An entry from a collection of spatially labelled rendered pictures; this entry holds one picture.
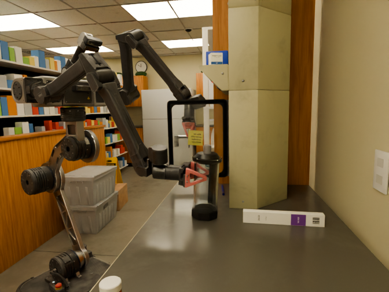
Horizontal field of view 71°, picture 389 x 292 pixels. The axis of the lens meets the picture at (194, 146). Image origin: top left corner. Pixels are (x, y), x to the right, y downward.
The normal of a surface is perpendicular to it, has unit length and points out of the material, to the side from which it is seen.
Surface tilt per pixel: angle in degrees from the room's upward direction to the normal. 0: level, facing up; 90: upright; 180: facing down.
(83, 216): 96
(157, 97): 90
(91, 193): 96
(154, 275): 0
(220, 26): 90
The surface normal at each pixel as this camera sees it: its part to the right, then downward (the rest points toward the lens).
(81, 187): -0.15, 0.23
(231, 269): -0.02, -0.99
